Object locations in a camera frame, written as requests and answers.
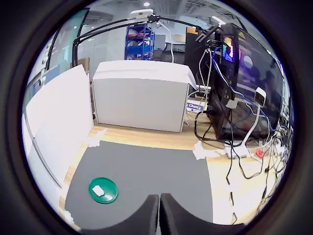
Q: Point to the small white plastic terminal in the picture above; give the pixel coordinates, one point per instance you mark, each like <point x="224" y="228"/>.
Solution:
<point x="98" y="191"/>

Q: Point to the round green lid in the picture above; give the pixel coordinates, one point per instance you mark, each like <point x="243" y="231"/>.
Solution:
<point x="110" y="188"/>

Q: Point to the dark grey mat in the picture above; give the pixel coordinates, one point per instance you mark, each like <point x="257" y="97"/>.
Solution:
<point x="151" y="166"/>

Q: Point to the white tape piece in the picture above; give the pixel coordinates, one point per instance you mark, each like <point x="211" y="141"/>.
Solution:
<point x="67" y="213"/>
<point x="203" y="153"/>
<point x="96" y="140"/>

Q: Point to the small red tag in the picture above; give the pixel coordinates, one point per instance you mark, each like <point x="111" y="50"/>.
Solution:
<point x="259" y="152"/>

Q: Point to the blue printed label strip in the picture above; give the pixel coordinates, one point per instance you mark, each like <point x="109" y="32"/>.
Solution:
<point x="195" y="106"/>

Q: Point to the large white box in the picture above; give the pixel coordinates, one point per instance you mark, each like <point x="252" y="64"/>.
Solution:
<point x="139" y="102"/>

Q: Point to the small grey adapter box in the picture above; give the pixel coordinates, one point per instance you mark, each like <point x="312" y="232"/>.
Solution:
<point x="231" y="103"/>

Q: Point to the white partition board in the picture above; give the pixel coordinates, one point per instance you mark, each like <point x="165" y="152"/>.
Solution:
<point x="61" y="110"/>

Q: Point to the black computer tower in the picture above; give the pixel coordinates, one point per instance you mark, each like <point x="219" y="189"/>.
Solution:
<point x="252" y="80"/>

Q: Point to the blue shelf rack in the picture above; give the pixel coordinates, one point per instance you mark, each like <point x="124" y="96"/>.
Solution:
<point x="137" y="49"/>

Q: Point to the teal roll-up banner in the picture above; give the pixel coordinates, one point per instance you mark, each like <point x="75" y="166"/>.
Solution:
<point x="73" y="29"/>

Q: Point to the white gooseneck camera stand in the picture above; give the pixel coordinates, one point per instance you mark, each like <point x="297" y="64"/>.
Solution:
<point x="260" y="95"/>

